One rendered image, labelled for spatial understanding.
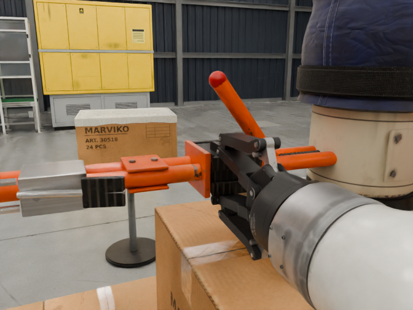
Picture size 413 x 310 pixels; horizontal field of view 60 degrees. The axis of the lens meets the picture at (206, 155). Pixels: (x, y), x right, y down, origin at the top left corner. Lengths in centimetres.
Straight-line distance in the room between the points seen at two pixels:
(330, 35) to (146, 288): 111
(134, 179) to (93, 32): 736
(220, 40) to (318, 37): 1153
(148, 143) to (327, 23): 182
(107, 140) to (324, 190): 201
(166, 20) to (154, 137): 933
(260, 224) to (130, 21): 764
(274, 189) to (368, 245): 12
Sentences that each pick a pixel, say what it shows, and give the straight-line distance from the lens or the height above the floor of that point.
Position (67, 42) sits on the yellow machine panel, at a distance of 772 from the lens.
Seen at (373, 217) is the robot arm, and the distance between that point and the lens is 25.
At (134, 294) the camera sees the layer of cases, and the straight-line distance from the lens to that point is 138.
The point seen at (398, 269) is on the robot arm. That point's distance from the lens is 21.
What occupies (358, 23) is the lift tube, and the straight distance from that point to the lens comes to 52.
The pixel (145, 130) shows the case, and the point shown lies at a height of 94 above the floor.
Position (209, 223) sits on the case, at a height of 107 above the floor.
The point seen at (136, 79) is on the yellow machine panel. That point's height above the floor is 98.
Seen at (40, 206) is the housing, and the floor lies 119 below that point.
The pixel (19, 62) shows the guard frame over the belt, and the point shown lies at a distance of 766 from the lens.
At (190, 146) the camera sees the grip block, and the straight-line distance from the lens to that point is 49.
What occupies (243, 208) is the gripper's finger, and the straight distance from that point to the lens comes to 39.
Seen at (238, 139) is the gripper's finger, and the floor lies 126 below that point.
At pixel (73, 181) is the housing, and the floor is 121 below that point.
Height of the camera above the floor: 134
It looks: 14 degrees down
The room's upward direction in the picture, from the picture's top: straight up
